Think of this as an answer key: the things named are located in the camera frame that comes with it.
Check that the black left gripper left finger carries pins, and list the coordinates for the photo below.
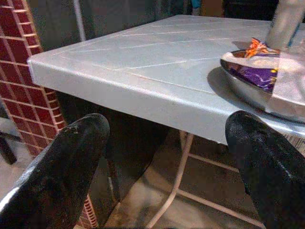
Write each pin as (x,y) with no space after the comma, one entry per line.
(54,171)

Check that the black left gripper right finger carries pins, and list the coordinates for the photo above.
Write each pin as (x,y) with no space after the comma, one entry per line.
(274,167)

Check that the shiny metal bowl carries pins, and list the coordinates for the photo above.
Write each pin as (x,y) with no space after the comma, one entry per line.
(243,93)

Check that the red brick tiled pillar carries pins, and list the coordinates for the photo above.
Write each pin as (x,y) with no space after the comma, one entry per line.
(26,83)

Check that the purple orange snack packet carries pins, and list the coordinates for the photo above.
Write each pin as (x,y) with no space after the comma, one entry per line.
(256,69)

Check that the white metal table leg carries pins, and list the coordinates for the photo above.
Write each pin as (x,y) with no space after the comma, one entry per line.
(171,188)

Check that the grey tiled table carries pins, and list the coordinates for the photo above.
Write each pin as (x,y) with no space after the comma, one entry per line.
(143,78)

